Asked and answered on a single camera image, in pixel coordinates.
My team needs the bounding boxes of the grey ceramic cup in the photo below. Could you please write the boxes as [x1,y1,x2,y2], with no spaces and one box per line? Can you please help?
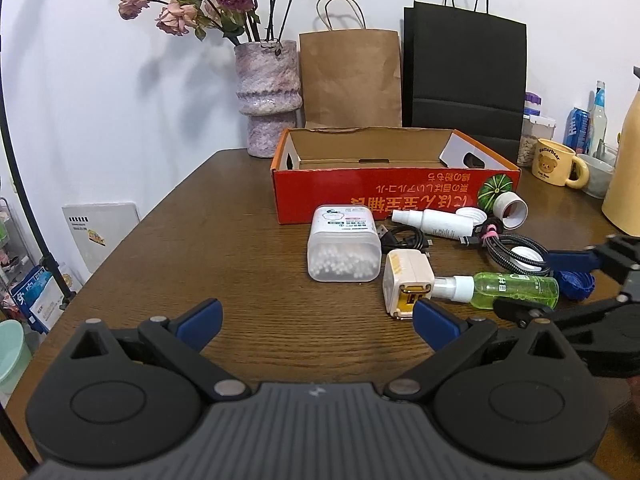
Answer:
[578,154,614,200]

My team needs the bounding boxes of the clear glass bottle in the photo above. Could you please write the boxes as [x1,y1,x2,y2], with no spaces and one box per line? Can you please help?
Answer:
[587,80,608,158]

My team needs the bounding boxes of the brown paper bag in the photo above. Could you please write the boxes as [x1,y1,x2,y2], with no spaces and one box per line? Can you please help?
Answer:
[299,0,402,128]

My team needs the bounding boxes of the dried pink rose bouquet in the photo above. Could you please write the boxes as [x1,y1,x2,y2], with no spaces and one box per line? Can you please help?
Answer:
[117,0,293,46]

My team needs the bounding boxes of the white tape roll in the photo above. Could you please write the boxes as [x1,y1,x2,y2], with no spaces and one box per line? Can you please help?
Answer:
[492,192,528,230]

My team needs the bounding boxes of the black paper bag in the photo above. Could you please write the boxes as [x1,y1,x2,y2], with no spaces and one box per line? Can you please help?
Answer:
[401,0,527,162]

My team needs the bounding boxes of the mint green bowl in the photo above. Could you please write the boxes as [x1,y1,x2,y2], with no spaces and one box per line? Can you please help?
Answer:
[0,320,32,396]

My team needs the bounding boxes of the cream power adapter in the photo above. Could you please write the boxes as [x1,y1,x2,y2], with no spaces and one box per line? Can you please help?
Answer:
[382,248,435,320]

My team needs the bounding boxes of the braided grey cable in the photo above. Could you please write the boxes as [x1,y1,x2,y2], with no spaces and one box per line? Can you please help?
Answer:
[458,218,554,276]

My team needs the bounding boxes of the green spray bottle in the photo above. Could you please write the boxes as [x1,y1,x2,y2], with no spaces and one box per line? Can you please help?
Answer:
[432,272,560,310]

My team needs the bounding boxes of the blue bottle cap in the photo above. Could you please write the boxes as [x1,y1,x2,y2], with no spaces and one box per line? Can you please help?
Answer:
[553,271,596,302]

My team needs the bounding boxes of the red cardboard box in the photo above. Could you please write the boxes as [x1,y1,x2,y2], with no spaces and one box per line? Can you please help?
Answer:
[271,127,521,224]

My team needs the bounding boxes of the clear jar of nuts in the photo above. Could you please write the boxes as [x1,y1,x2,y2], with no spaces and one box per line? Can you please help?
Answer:
[516,115,556,168]

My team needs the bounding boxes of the black tripod stand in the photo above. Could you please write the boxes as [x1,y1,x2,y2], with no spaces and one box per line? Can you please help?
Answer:
[0,0,76,474]

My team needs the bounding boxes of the white round charger puck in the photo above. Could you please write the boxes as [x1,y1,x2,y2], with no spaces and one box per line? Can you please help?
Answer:
[506,246,546,275]

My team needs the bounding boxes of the cream thermos jug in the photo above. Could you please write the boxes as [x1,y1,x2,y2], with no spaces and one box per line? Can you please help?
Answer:
[602,92,640,237]

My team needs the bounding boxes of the pink ceramic vase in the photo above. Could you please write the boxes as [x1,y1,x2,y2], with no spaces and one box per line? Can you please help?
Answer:
[234,40,303,158]

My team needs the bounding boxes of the white paper bag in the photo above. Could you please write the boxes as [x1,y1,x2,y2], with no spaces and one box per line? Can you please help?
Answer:
[62,203,140,274]

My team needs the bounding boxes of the yellow bear mug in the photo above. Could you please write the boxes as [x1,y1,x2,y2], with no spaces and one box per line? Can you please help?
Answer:
[532,139,590,190]

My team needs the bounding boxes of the blue drink can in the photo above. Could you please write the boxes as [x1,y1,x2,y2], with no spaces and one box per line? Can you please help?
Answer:
[563,107,590,154]

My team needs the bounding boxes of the white round lid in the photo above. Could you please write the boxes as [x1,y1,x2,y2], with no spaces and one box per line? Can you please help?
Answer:
[456,207,487,224]

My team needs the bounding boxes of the black usb cable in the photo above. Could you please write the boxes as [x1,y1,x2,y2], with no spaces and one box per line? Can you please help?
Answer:
[375,222,433,256]

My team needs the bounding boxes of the white spray bottle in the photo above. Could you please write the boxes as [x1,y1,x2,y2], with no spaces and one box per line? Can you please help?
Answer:
[392,209,474,240]

